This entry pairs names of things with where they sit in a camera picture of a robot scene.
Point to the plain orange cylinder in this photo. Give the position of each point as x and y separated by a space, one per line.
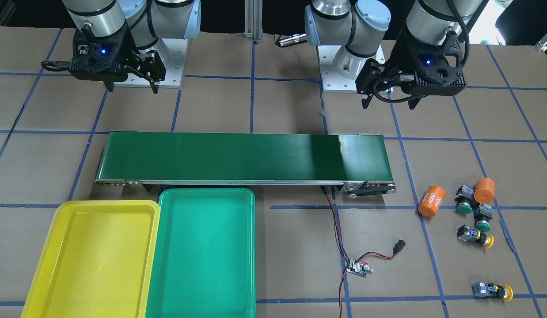
484 190

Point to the orange 4680 battery cylinder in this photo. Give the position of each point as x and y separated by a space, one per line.
431 201

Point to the green plastic tray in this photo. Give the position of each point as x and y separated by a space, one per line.
204 262

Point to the green push button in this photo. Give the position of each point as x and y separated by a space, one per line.
482 216
464 200

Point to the aluminium frame post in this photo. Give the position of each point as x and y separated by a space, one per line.
253 12

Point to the yellow plastic tray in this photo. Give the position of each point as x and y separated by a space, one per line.
96 261

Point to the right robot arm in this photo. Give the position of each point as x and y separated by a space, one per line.
148 21

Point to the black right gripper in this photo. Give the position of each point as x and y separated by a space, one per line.
124 52

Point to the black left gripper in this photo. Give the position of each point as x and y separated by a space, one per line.
398 58

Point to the green push button upper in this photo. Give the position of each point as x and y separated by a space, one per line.
464 200

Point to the motor controller circuit board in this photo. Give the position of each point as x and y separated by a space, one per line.
358 268

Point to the green conveyor belt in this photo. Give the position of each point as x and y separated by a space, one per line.
357 164

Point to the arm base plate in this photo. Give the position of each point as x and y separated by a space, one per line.
338 68
173 53

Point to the green push button lower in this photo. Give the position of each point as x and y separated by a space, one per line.
482 216

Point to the yellow push button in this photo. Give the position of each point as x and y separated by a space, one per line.
488 290
472 235

